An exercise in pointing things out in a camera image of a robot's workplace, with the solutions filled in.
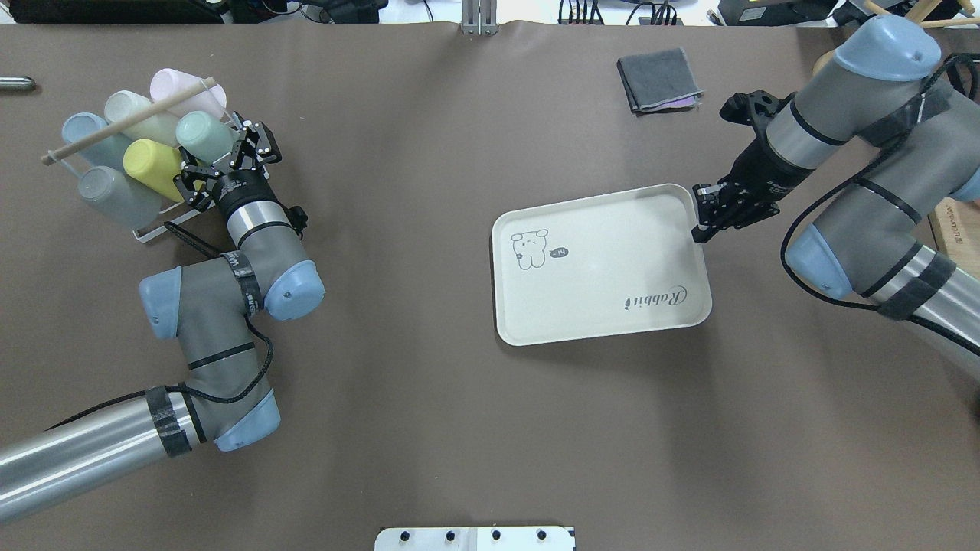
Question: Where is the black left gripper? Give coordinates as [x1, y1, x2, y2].
[175, 115, 283, 217]

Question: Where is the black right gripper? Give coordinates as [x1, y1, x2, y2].
[691, 90, 797, 244]

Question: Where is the green cup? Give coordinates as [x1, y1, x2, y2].
[175, 110, 235, 166]

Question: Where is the cream rabbit tray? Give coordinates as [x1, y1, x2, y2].
[491, 184, 713, 347]

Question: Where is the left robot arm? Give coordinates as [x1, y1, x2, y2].
[1, 112, 325, 523]

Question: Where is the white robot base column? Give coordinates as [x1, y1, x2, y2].
[374, 524, 577, 550]

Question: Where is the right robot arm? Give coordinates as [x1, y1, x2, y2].
[691, 15, 978, 377]

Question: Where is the yellow cup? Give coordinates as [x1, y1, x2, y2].
[122, 139, 185, 203]

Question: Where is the cream cup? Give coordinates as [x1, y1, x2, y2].
[103, 90, 185, 148]

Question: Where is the pink cup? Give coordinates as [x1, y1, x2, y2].
[149, 67, 227, 121]

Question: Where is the grey cup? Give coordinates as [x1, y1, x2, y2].
[77, 166, 162, 230]

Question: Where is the blue cup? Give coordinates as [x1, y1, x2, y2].
[61, 112, 135, 171]

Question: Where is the grey folded cloth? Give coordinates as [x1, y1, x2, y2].
[616, 47, 704, 115]

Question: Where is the aluminium frame post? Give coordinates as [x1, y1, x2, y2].
[461, 0, 499, 36]

